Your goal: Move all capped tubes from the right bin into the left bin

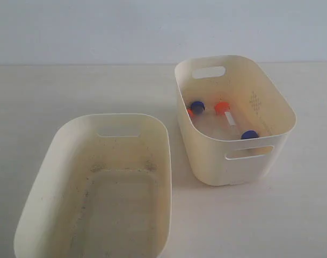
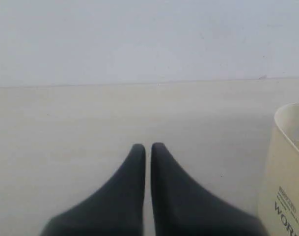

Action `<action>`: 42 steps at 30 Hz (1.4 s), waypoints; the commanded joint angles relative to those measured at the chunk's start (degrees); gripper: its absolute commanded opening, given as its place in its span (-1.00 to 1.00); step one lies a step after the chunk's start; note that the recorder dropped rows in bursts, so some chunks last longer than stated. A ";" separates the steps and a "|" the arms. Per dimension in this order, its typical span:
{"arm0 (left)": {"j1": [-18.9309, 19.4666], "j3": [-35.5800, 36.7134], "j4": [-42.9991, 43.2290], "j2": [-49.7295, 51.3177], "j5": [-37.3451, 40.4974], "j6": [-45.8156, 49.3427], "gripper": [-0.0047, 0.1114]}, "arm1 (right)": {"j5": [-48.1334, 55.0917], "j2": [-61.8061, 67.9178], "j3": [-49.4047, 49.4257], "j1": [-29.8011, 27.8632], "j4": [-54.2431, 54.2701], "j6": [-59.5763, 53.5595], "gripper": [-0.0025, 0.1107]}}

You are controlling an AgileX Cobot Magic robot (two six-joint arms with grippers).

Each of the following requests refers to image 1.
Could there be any blue-capped tube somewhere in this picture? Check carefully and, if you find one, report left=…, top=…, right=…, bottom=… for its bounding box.
left=241, top=130, right=259, bottom=155
left=190, top=101, right=205, bottom=115

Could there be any orange-capped clear tube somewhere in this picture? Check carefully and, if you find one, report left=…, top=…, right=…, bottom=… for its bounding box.
left=214, top=101, right=241, bottom=138

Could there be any cream plastic bin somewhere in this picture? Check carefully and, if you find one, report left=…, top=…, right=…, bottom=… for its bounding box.
left=13, top=114, right=172, bottom=257
left=175, top=55, right=296, bottom=186

